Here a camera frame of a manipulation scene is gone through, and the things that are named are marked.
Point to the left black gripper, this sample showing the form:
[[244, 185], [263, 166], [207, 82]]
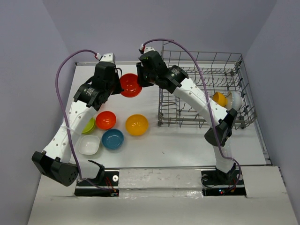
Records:
[[118, 89]]

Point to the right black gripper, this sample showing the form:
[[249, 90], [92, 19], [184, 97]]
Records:
[[142, 81]]

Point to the orange bowl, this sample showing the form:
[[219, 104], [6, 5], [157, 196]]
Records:
[[130, 85], [105, 120]]

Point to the green bowl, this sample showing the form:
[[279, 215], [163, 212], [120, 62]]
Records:
[[89, 127]]

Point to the small yellow bowl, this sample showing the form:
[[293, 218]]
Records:
[[220, 99]]

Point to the white round bowl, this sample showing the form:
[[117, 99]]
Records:
[[234, 100]]

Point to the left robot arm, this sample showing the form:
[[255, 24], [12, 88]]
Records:
[[54, 160]]

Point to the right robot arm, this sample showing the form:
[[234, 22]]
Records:
[[220, 119]]

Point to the large yellow bowl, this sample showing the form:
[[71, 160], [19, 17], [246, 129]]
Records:
[[136, 125]]

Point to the blue bowl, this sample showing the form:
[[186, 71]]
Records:
[[112, 139]]

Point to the white square bowl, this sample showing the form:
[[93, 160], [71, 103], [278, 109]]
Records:
[[89, 145]]

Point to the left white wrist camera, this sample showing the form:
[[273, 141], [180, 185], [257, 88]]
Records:
[[108, 57]]

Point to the grey wire dish rack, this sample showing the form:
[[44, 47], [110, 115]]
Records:
[[219, 71]]

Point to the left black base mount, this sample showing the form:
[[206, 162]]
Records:
[[108, 187]]

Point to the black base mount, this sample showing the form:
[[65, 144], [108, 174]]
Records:
[[108, 187], [212, 185]]

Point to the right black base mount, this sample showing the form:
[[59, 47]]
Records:
[[212, 185]]

